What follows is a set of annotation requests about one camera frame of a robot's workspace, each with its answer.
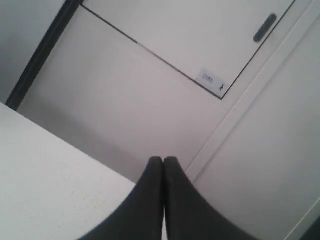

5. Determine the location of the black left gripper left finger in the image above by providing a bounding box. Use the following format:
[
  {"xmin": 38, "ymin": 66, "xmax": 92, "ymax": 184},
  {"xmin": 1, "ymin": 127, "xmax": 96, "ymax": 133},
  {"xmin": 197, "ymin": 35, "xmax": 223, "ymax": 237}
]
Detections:
[{"xmin": 81, "ymin": 156, "xmax": 165, "ymax": 240}]

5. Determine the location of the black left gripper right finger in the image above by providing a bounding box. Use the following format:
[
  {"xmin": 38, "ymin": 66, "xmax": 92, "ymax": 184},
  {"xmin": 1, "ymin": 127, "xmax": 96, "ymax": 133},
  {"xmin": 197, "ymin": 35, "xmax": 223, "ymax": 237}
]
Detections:
[{"xmin": 163, "ymin": 156, "xmax": 255, "ymax": 240}]

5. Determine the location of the white cabinet label sticker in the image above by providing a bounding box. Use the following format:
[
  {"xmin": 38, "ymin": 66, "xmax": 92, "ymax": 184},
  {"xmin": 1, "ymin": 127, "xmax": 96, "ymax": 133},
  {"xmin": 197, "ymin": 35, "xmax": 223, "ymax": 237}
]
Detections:
[{"xmin": 195, "ymin": 69, "xmax": 230, "ymax": 99}]

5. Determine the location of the white cabinet with doors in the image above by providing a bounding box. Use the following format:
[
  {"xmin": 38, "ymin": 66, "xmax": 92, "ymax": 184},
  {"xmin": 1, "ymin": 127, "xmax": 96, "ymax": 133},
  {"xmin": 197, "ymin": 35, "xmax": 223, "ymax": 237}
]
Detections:
[{"xmin": 0, "ymin": 0, "xmax": 320, "ymax": 240}]

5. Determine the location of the black cabinet door handle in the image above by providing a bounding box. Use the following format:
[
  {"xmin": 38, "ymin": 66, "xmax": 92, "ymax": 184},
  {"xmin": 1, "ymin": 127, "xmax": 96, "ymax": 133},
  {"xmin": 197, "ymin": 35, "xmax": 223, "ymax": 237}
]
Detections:
[{"xmin": 253, "ymin": 13, "xmax": 277, "ymax": 43}]

